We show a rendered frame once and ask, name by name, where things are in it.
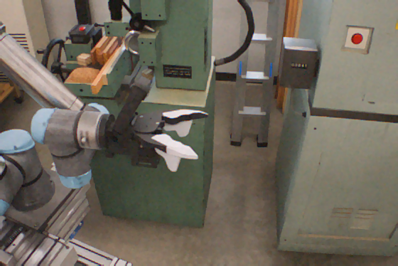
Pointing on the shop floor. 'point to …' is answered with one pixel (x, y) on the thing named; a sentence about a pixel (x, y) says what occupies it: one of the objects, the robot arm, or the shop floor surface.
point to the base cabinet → (160, 181)
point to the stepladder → (256, 76)
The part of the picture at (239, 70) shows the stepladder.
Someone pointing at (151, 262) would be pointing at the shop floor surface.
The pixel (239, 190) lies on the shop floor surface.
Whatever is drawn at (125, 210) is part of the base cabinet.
